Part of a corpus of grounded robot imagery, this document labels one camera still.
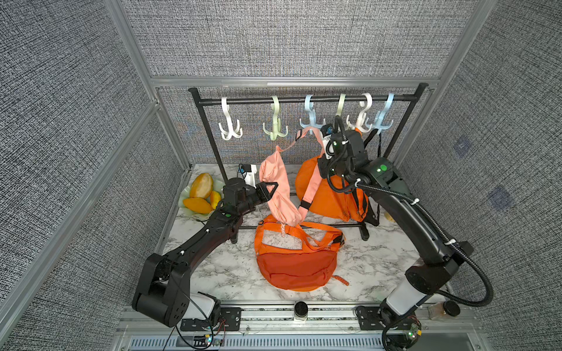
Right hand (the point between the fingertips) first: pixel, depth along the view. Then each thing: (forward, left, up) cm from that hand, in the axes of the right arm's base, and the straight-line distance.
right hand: (326, 149), depth 70 cm
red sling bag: (-27, +8, -35) cm, 45 cm away
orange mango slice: (+2, +51, -35) cm, 62 cm away
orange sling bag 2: (-13, +2, -39) cm, 41 cm away
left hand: (-3, +14, -13) cm, 19 cm away
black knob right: (-40, -38, -29) cm, 62 cm away
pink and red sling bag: (-2, +16, -6) cm, 18 cm away
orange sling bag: (-1, -7, -25) cm, 26 cm away
